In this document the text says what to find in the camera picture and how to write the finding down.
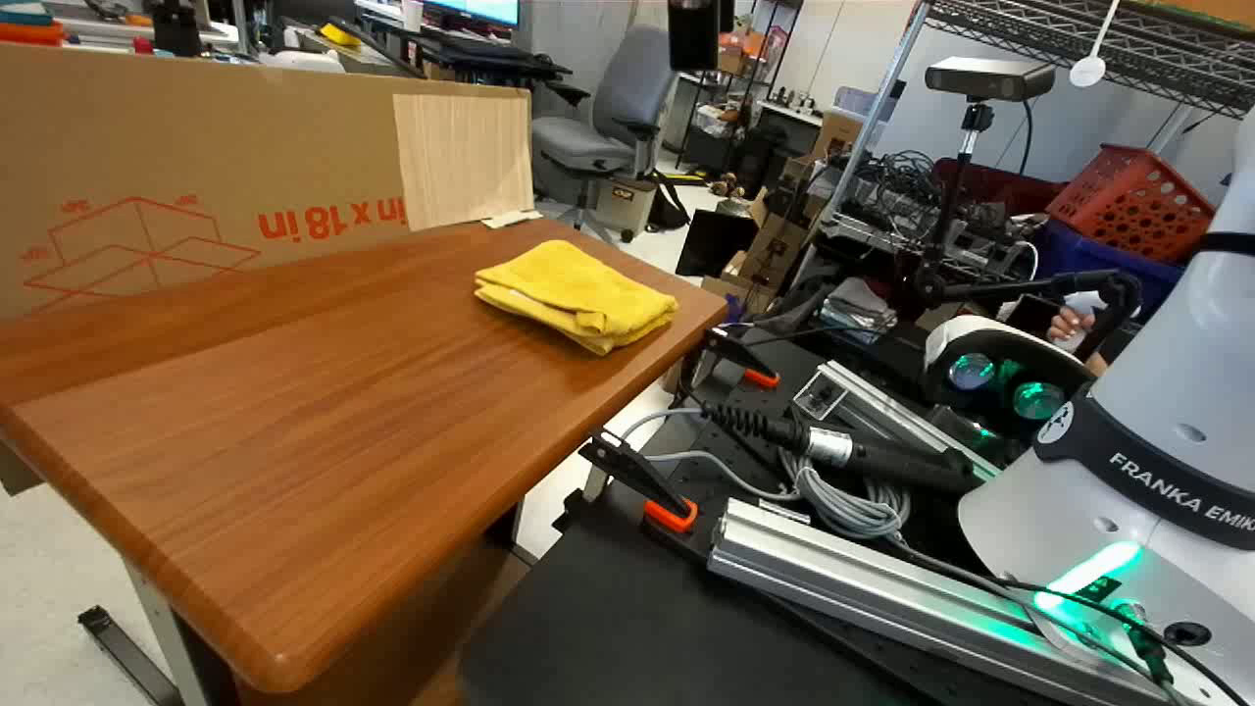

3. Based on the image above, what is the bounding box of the yellow towel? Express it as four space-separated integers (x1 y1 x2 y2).
470 236 681 360

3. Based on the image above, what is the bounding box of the small black orange clamp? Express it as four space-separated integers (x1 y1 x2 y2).
701 326 790 398

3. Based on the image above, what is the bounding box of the large black orange clamp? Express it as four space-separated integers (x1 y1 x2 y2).
578 428 705 541

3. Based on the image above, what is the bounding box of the black flat panel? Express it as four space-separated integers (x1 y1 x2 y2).
671 208 761 284

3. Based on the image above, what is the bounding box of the small brown cardboard box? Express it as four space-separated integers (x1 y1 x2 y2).
746 208 817 303

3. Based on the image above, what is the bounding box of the grey office chair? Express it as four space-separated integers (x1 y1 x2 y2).
529 25 693 242

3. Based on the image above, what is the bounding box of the silver metal box device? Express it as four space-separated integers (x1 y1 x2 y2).
790 360 1006 483

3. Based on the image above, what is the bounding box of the black base mat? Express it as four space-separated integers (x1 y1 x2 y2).
455 483 947 706

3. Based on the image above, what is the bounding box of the black keyboard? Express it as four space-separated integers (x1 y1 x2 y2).
429 33 568 88

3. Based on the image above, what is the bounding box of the computer monitor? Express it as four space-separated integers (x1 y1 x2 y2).
420 0 529 41

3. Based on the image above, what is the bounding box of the large brown cardboard box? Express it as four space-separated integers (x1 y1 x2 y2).
0 49 539 326

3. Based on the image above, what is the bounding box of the blue plastic bin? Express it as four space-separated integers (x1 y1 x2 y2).
1037 219 1189 317

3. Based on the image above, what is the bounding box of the red plastic basket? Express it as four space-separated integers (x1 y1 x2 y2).
1042 140 1220 268

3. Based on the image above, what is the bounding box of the white hanging ladle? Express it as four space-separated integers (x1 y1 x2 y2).
1067 0 1125 94

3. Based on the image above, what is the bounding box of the grey metal table leg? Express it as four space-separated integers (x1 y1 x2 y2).
74 557 219 706

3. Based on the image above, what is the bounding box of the thick black cable connector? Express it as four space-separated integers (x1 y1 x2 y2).
701 398 980 500

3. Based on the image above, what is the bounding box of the coiled grey cable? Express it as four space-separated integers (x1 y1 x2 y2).
781 451 914 541

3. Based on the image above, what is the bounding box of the aluminium extrusion rail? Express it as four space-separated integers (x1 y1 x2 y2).
701 494 1182 706

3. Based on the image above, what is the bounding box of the black camera on stand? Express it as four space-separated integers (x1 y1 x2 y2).
914 55 1061 310

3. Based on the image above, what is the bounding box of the metal wire shelf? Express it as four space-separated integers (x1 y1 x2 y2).
921 0 1255 119

